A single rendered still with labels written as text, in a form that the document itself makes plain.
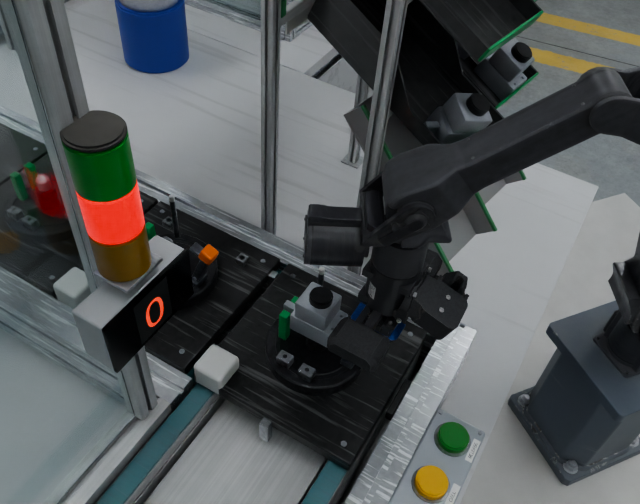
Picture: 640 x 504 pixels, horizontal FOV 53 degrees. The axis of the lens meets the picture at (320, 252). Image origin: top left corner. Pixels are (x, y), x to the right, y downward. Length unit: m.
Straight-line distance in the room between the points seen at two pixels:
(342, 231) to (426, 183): 0.10
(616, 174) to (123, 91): 2.16
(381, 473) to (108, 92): 1.08
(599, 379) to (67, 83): 0.68
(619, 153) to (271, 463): 2.57
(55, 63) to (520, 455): 0.80
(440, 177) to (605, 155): 2.58
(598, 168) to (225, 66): 1.88
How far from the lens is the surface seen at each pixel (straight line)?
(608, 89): 0.59
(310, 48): 1.75
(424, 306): 0.71
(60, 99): 0.53
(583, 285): 1.27
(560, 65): 3.72
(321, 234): 0.65
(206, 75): 1.63
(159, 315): 0.68
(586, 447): 0.98
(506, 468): 1.01
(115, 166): 0.53
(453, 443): 0.87
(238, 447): 0.90
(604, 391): 0.87
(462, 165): 0.60
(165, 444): 0.88
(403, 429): 0.89
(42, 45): 0.50
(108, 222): 0.57
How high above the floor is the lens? 1.73
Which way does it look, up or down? 47 degrees down
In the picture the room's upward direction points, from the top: 5 degrees clockwise
